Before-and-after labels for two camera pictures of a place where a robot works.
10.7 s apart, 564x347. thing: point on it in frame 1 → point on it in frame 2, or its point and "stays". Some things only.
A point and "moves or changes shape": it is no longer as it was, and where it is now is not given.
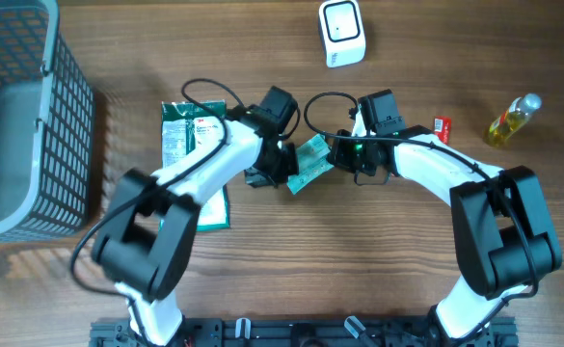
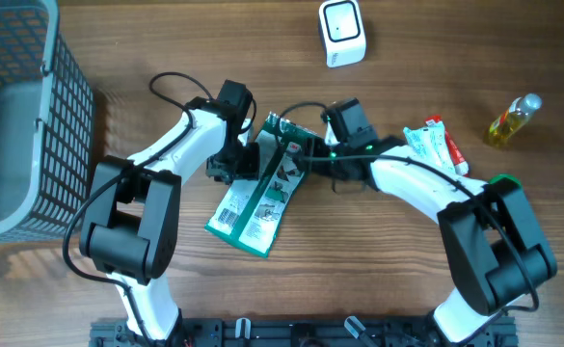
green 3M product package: (190, 130) moves or changes shape
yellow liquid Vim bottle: (517, 112) stays
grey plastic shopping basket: (33, 124) stays
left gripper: (255, 180) → (250, 173)
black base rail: (300, 333) stays
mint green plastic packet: (312, 162) moves or changes shape
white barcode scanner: (343, 33) stays
